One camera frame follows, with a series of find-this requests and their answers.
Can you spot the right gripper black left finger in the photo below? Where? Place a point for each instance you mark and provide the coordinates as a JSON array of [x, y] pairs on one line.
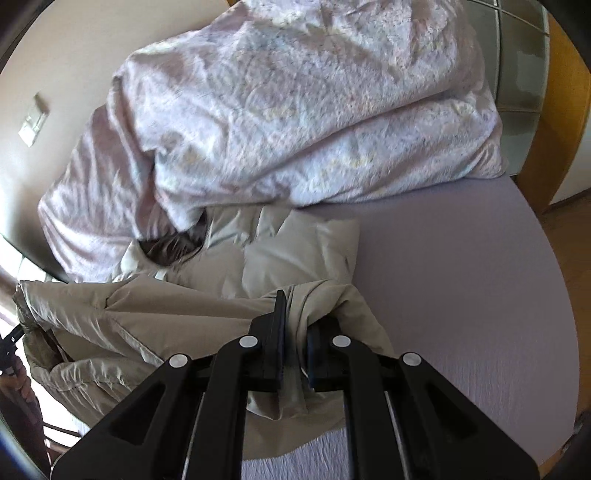
[[187, 419]]

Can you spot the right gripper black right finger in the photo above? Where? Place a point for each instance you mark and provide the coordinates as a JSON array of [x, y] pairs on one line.
[[404, 419]]

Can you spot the beige puffer jacket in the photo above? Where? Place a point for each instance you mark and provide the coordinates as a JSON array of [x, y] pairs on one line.
[[90, 344]]

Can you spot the person's left hand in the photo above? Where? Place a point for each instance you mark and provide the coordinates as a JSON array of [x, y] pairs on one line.
[[18, 382]]

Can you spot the lavender bed sheet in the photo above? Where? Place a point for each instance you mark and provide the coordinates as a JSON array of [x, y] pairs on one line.
[[463, 275]]

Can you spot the floral pink duvet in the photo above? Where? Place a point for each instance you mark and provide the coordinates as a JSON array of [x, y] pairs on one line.
[[275, 102]]

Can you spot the wall light switch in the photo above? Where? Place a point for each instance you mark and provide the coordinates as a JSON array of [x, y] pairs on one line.
[[33, 121]]

